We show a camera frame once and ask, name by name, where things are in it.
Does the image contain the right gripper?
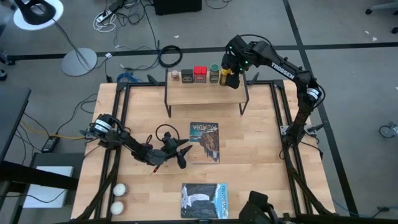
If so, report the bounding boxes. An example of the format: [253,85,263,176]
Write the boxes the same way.
[222,46,249,90]

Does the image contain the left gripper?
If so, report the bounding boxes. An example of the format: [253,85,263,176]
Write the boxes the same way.
[148,132,193,166]

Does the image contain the yellow-lid onion spice jar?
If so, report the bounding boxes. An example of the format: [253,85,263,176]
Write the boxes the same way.
[219,67,233,86]

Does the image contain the green-lid oregano glass jar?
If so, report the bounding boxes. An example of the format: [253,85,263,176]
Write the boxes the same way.
[208,63,220,84]

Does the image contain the red smoked paprika tin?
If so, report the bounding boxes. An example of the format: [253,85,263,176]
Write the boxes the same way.
[193,65,208,84]

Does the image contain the dark green black pepper tin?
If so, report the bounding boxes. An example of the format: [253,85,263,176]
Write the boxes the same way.
[181,68,194,84]

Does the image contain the wooden shelf black metal legs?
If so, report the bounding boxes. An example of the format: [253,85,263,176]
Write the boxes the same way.
[164,68,250,118]

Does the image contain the black clamp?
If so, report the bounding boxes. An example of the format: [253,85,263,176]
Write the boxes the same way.
[248,71,261,85]
[147,73,165,86]

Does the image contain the Acadia picture book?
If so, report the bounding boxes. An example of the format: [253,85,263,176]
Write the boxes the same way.
[188,121,221,164]

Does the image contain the Yellowstone picture book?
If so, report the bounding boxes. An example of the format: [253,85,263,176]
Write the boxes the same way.
[180,182,229,220]

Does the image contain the white round ball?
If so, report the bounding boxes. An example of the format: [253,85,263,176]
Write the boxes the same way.
[109,200,126,216]
[112,182,128,197]

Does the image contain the black box on floor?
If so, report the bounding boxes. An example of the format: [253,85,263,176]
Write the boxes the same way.
[153,0,203,16]

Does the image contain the black power adapter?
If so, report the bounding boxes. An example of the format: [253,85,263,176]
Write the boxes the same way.
[108,0,127,12]
[41,136,60,153]

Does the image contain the white floor lamp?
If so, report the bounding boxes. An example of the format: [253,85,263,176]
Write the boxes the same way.
[12,0,98,77]

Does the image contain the grey cabinet white panel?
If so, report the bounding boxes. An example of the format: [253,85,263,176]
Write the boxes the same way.
[22,152,85,209]

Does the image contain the office chair wheeled base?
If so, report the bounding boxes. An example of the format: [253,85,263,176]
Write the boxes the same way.
[365,1,398,34]

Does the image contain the grey caster wheel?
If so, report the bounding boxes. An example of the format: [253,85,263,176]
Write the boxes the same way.
[379,122,398,139]

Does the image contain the black desk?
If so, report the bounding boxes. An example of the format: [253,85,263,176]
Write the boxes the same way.
[0,86,79,224]

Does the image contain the black wheeled stand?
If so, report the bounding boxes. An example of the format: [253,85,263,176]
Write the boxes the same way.
[0,49,16,82]

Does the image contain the coiled black cable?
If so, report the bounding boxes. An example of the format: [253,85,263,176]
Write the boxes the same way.
[158,45,183,68]

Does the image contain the black metal table frame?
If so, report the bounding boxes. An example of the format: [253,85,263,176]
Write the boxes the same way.
[62,79,337,224]

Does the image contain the blue cable bundle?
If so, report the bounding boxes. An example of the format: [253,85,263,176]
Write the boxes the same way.
[116,72,142,84]

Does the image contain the yellow cable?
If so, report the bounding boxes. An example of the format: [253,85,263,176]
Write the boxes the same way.
[20,119,85,141]

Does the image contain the white power strip with cable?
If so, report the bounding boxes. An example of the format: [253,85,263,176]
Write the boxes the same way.
[92,8,118,34]

